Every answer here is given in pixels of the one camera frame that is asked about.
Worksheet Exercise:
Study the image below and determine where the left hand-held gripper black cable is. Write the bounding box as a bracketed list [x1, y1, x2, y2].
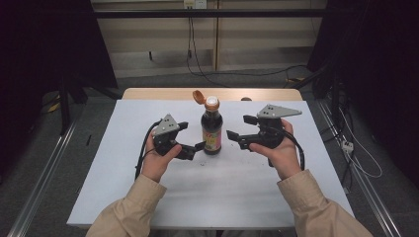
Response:
[134, 119, 163, 181]

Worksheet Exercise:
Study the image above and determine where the dark sauce bottle orange cap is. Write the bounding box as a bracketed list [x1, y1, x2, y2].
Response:
[192, 89, 224, 156]

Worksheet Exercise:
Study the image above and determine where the metal floor rail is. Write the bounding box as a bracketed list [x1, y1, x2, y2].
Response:
[315, 100, 403, 237]
[6, 120, 79, 237]

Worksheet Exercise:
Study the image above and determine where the black horizontal bar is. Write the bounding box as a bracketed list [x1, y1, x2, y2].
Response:
[93, 8, 328, 19]

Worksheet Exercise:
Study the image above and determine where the hand-held gripper black cable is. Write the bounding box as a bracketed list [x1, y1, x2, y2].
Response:
[134, 119, 163, 181]
[269, 125, 306, 172]

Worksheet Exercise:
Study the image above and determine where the black stand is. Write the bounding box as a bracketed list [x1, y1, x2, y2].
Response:
[57, 73, 90, 136]
[291, 63, 344, 127]

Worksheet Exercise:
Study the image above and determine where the right hand-held gripper black cable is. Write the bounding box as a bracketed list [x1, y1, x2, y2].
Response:
[269, 125, 306, 172]

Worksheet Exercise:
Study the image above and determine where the white board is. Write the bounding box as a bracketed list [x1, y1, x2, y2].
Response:
[66, 99, 360, 231]

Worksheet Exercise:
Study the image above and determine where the white wall socket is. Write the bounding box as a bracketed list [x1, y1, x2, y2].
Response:
[183, 0, 209, 10]

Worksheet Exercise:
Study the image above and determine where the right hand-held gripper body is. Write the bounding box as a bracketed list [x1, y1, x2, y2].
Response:
[238, 104, 303, 151]

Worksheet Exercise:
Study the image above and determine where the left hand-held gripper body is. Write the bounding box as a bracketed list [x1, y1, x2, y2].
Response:
[152, 113, 199, 162]

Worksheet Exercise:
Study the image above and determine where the person's left hand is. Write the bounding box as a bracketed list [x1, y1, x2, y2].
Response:
[140, 131, 183, 184]

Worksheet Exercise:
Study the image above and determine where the black curtain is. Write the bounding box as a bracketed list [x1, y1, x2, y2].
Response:
[0, 0, 119, 186]
[306, 0, 419, 190]

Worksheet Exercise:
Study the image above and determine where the white cable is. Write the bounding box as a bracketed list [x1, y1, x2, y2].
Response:
[338, 108, 383, 180]

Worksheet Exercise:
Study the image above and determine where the black hanging cable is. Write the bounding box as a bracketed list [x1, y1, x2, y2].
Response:
[185, 16, 309, 89]

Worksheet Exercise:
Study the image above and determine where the person's right hand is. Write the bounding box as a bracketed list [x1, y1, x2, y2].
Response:
[248, 118, 302, 182]

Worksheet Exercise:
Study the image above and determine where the wooden table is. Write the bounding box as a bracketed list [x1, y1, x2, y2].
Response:
[121, 87, 303, 102]

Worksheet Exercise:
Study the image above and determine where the white power strip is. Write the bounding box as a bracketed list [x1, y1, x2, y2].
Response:
[341, 139, 355, 154]

